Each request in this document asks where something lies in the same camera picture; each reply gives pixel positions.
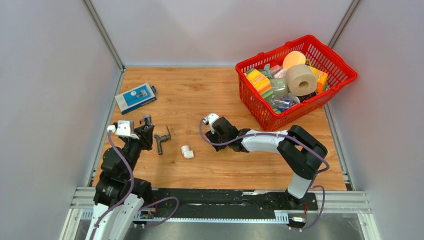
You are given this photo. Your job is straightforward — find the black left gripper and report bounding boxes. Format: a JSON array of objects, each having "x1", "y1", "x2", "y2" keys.
[{"x1": 123, "y1": 124, "x2": 155, "y2": 178}]

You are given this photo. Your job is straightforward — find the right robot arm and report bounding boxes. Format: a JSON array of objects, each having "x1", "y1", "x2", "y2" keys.
[{"x1": 199, "y1": 113, "x2": 330, "y2": 210}]

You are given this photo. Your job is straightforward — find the white PVC elbow on table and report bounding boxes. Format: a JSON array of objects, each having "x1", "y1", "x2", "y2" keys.
[{"x1": 180, "y1": 145, "x2": 194, "y2": 159}]

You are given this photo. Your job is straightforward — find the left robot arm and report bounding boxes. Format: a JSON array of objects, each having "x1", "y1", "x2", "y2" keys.
[{"x1": 86, "y1": 114, "x2": 155, "y2": 240}]

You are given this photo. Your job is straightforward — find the blue Harry's razor box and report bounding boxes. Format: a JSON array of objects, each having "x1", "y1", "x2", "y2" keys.
[{"x1": 114, "y1": 83, "x2": 157, "y2": 115}]

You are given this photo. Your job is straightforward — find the yellow green sponge pack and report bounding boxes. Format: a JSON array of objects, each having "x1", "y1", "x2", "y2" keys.
[{"x1": 244, "y1": 68, "x2": 273, "y2": 99}]

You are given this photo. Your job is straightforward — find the brown toilet paper roll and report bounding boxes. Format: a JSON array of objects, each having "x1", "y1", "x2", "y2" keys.
[{"x1": 285, "y1": 64, "x2": 317, "y2": 96}]

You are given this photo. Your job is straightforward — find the orange round sponge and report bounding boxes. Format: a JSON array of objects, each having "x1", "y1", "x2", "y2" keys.
[{"x1": 282, "y1": 50, "x2": 306, "y2": 70}]

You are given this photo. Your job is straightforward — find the orange yellow box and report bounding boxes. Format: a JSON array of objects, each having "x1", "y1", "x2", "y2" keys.
[{"x1": 309, "y1": 66, "x2": 329, "y2": 94}]

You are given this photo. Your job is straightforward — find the red plastic basket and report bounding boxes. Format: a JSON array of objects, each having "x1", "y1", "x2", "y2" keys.
[{"x1": 235, "y1": 34, "x2": 359, "y2": 132}]

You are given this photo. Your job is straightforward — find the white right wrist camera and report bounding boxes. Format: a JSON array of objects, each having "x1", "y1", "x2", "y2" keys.
[{"x1": 202, "y1": 113, "x2": 220, "y2": 125}]

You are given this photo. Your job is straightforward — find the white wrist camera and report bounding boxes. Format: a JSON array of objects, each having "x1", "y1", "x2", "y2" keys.
[
  {"x1": 202, "y1": 113, "x2": 220, "y2": 125},
  {"x1": 115, "y1": 120, "x2": 140, "y2": 140}
]

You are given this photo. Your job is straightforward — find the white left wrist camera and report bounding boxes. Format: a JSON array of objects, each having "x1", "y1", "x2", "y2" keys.
[{"x1": 115, "y1": 120, "x2": 140, "y2": 140}]

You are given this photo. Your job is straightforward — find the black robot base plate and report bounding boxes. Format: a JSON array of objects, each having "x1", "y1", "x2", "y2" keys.
[{"x1": 147, "y1": 188, "x2": 320, "y2": 220}]

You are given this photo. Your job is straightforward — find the aluminium frame rail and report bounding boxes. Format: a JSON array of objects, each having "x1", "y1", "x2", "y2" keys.
[{"x1": 59, "y1": 186, "x2": 382, "y2": 240}]

